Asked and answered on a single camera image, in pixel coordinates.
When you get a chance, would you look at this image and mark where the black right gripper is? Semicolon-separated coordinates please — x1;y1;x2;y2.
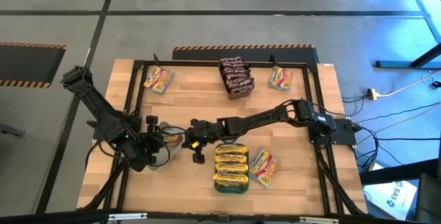
181;118;227;165

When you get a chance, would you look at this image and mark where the Maruchan beef ramen pack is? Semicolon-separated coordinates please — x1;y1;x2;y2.
163;132;184;147
249;147;282;188
143;65;176;94
268;65;294;91

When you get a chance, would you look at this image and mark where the white plastic bin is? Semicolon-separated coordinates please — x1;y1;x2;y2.
147;121;186;172

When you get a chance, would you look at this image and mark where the green plastic bin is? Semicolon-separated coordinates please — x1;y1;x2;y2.
212;143;250;195

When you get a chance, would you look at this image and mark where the dark grey plastic bin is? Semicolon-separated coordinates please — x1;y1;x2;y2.
218;56;256;101

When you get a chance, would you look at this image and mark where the black Maruchan fire noodle pack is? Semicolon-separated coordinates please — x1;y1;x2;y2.
220;63;249;77

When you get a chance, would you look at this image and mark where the black hazard-striped floor mat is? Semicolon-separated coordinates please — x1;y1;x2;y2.
172;43;320;65
0;41;67;89

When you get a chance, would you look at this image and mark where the black horizontal rig beam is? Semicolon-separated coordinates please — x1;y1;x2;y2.
0;209;441;224

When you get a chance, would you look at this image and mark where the grey chair leg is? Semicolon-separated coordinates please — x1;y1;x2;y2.
0;123;25;138

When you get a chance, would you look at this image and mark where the white printed cardboard box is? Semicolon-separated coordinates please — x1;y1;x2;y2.
363;179;418;221

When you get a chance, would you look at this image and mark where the black table leg bar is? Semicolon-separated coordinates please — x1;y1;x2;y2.
358;158;441;186

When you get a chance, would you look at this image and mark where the dark grey cabinet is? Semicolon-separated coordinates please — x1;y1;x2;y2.
415;172;441;224

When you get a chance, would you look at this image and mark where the black aluminium table frame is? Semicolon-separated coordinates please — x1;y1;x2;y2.
81;53;368;218

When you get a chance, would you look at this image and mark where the silver metal bracket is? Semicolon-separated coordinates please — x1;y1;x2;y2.
107;212;148;222
298;216;340;224

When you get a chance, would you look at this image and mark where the black cable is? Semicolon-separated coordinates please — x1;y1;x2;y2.
340;94;369;104
354;101;441;125
375;136;441;142

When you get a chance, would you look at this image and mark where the yellow extension cable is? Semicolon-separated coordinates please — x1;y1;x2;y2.
377;74;441;98

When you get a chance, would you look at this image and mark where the black desk leg frame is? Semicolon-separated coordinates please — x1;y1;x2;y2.
374;0;441;70

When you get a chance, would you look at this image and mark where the white cable loop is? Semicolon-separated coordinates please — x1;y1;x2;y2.
418;69;437;82

